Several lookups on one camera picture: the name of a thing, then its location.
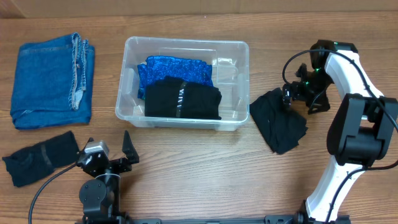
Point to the folded blue denim jeans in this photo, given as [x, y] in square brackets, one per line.
[53, 83]

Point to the blue sequin fabric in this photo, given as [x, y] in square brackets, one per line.
[159, 67]

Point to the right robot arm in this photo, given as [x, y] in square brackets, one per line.
[359, 134]

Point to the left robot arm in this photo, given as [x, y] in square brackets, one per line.
[101, 195]

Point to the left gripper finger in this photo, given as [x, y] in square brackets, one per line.
[129, 150]
[89, 140]

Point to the black garment with tape strip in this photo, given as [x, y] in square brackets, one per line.
[176, 98]

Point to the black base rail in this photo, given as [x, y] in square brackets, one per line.
[269, 219]

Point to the clear plastic storage bin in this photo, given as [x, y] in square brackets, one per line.
[230, 74]

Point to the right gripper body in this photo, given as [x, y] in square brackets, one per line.
[318, 81]

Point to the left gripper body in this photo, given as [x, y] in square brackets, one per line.
[116, 163]

